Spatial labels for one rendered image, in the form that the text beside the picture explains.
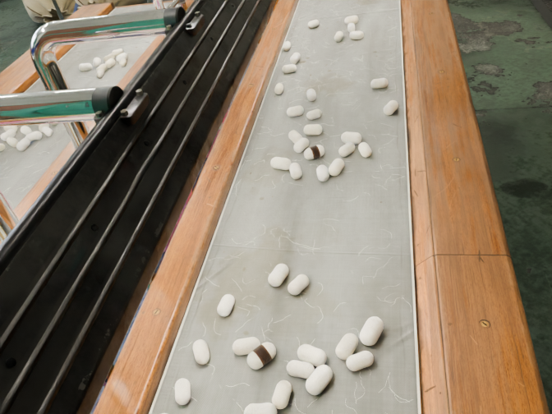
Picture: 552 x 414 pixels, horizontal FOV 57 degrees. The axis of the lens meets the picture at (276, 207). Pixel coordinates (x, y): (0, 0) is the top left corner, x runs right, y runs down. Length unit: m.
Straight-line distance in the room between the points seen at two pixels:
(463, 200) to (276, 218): 0.28
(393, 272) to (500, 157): 1.53
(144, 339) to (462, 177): 0.51
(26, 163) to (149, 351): 0.64
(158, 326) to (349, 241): 0.29
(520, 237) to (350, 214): 1.12
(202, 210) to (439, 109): 0.47
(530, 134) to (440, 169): 1.53
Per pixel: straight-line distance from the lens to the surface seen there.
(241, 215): 0.82
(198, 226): 0.79
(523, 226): 1.89
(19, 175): 1.15
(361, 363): 0.60
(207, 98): 0.44
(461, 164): 0.84
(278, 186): 0.86
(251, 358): 0.61
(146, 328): 0.68
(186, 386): 0.62
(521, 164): 2.16
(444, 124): 0.94
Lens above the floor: 1.26
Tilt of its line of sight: 40 degrees down
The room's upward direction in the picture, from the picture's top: 12 degrees counter-clockwise
